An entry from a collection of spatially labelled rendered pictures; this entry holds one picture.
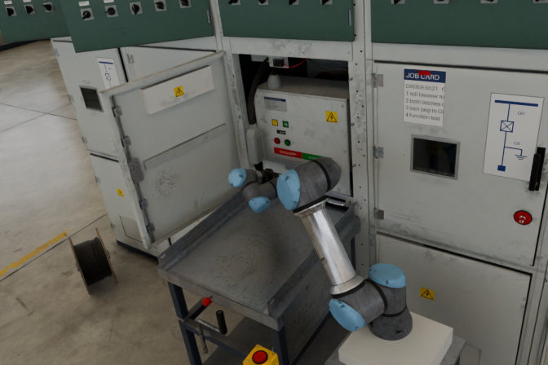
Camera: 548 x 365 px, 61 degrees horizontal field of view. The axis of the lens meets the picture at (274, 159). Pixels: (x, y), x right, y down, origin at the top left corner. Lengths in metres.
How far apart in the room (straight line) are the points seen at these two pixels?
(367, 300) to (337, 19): 1.00
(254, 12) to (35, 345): 2.34
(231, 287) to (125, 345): 1.27
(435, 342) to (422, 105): 0.81
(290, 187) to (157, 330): 1.80
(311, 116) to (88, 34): 1.05
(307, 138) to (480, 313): 1.04
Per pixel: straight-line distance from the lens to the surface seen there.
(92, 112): 3.17
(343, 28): 1.81
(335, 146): 2.08
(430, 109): 1.77
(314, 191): 1.46
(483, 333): 2.29
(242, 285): 1.87
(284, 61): 2.05
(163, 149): 2.10
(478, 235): 1.97
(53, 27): 2.85
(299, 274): 1.84
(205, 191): 2.31
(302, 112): 2.10
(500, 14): 1.63
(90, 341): 3.15
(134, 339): 3.04
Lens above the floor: 2.08
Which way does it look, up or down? 27 degrees down
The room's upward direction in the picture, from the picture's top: 7 degrees counter-clockwise
